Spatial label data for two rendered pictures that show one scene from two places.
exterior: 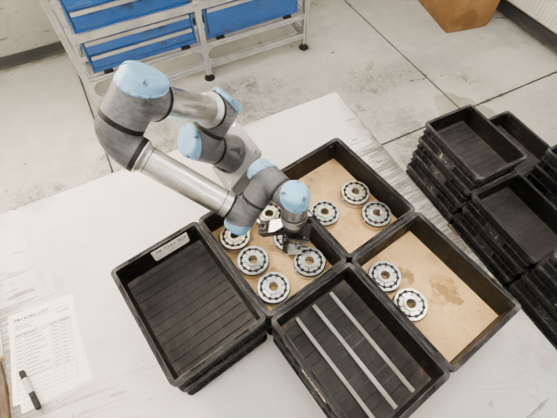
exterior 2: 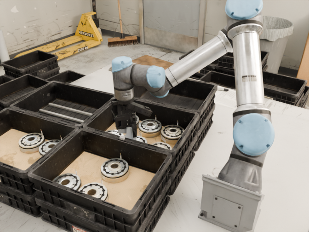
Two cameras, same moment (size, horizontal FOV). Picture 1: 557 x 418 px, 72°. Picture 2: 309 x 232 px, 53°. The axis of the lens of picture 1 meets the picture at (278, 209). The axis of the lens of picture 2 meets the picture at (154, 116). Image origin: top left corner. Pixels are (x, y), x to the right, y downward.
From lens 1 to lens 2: 1.63 m
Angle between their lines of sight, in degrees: 87
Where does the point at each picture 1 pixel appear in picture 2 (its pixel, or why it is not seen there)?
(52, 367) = (218, 95)
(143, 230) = not seen: hidden behind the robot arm
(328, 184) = (123, 200)
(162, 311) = (183, 101)
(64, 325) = (232, 104)
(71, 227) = (294, 133)
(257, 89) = not seen: outside the picture
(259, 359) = not seen: hidden behind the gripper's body
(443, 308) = (5, 153)
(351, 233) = (86, 170)
